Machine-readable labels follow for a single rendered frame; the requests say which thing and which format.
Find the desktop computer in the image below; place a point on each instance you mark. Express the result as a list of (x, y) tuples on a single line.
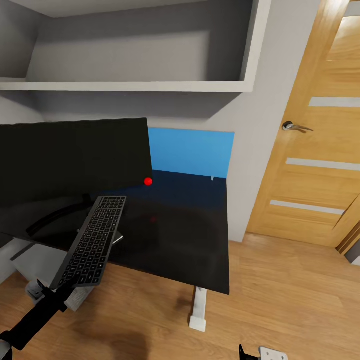
[(40, 262)]

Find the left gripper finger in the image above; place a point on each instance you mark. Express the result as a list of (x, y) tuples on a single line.
[(68, 294), (64, 289)]

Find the notebook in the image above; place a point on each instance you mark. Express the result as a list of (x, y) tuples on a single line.
[(117, 237)]

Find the keyboard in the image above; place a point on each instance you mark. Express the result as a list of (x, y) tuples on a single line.
[(90, 251)]

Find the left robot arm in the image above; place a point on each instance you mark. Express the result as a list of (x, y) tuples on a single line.
[(47, 304)]

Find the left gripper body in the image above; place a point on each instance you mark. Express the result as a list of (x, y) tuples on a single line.
[(45, 310)]

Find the monitor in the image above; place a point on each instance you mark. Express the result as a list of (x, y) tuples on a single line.
[(49, 160)]

